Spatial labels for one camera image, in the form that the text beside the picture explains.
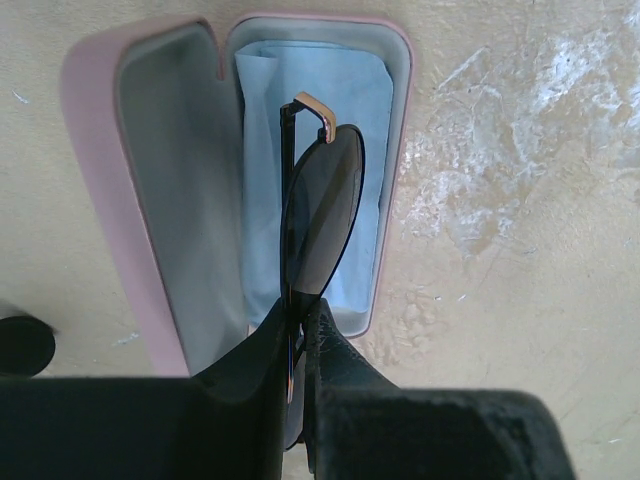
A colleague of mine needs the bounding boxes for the red and black bottle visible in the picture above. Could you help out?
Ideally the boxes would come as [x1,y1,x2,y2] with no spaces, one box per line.
[0,315,56,378]

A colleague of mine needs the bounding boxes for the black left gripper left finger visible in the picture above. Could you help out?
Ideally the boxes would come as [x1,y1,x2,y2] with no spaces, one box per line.
[1,304,288,479]

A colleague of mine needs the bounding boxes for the gold aviator sunglasses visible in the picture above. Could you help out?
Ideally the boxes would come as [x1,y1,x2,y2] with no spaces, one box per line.
[277,90,367,406]

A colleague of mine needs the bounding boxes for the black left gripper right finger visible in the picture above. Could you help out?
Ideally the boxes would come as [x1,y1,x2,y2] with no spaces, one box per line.
[303,301,575,479]

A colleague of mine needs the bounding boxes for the blue cleaning cloth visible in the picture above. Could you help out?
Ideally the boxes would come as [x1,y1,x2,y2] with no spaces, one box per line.
[235,40,393,324]

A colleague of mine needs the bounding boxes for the pink glasses case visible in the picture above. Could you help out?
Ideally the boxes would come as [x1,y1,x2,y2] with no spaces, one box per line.
[60,14,414,376]

